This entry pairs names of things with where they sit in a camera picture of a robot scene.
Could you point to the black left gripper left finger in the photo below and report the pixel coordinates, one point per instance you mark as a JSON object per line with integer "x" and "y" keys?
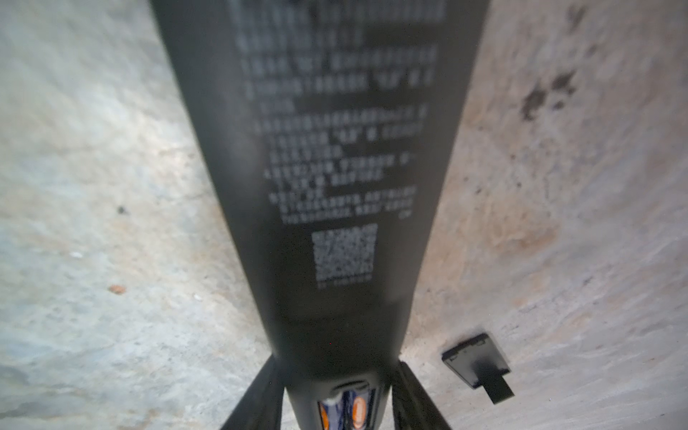
{"x": 260, "y": 408}

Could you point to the black battery cover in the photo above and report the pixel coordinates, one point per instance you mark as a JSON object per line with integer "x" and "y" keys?
{"x": 480, "y": 364}

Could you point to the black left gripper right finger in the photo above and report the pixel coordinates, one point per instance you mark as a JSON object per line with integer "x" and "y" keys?
{"x": 413, "y": 409}

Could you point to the black remote control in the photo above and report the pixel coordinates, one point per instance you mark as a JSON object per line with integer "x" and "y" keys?
{"x": 327, "y": 128}

